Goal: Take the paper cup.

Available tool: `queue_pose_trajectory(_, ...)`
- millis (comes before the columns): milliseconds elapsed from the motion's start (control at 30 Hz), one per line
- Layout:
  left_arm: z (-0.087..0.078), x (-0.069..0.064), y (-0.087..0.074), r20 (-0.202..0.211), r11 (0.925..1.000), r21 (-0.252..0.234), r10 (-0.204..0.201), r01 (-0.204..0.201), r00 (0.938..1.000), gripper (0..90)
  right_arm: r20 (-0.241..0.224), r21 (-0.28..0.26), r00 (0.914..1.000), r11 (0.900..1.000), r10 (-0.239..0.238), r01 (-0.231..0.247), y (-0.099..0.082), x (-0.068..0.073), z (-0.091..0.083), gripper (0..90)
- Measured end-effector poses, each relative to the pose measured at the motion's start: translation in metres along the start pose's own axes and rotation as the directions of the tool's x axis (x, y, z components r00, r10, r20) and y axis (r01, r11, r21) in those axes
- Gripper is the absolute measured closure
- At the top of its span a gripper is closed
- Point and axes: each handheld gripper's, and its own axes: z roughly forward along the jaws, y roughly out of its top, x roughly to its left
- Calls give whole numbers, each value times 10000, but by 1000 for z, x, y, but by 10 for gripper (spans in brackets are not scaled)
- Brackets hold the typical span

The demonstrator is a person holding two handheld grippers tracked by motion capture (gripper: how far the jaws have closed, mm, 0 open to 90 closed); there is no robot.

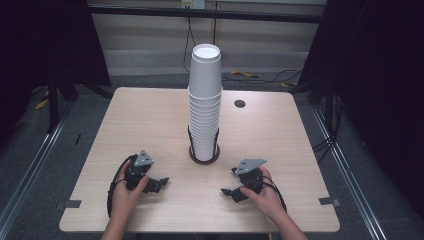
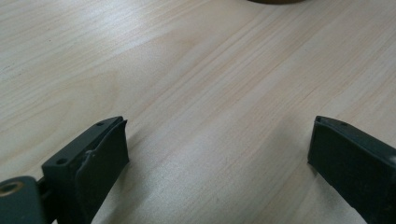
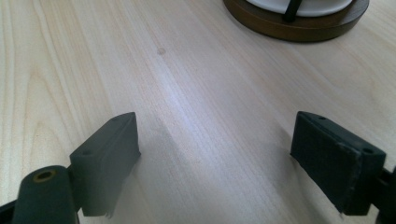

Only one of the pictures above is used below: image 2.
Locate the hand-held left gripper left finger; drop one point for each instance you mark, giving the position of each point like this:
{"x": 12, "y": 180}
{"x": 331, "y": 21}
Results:
{"x": 93, "y": 168}

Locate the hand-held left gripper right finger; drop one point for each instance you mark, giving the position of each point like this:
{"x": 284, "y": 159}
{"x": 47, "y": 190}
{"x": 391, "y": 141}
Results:
{"x": 358, "y": 168}

